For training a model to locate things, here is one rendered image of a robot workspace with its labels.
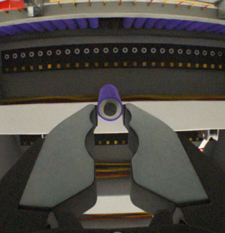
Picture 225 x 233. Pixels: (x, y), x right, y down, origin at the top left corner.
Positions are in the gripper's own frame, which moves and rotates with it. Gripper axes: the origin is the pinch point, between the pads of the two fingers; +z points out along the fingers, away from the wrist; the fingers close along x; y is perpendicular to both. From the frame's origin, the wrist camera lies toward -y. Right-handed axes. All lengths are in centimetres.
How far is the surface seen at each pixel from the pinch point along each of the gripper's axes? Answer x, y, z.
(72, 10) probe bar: -4.8, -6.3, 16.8
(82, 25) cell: -4.4, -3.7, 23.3
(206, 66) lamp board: 22.6, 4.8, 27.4
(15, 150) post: -27.4, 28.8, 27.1
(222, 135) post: 33.1, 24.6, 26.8
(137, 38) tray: 6.4, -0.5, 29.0
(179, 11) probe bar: 10.5, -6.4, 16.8
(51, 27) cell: -10.0, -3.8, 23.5
